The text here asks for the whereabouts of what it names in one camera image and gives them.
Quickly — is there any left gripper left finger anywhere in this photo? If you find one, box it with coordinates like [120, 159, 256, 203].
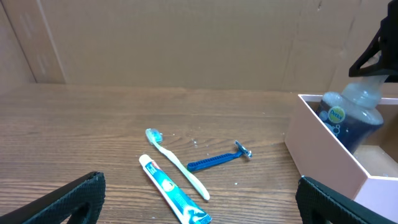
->
[1, 171, 106, 224]

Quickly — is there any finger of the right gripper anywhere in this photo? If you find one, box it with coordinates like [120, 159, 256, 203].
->
[348, 0, 397, 83]

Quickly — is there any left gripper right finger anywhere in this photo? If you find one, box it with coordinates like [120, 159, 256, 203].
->
[295, 175, 394, 224]

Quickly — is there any dark soap pump bottle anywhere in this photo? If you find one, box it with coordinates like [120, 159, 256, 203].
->
[316, 75, 388, 153]

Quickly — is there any teal toothpaste tube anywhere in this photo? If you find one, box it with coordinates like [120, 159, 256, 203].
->
[139, 154, 212, 224]

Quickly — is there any pink cardboard box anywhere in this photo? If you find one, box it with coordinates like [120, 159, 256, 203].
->
[285, 95, 397, 222]

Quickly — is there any blue disposable razor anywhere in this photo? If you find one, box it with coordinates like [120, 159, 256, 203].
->
[187, 141, 252, 172]

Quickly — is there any green white toothbrush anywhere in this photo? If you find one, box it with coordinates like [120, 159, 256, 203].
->
[145, 128, 210, 201]

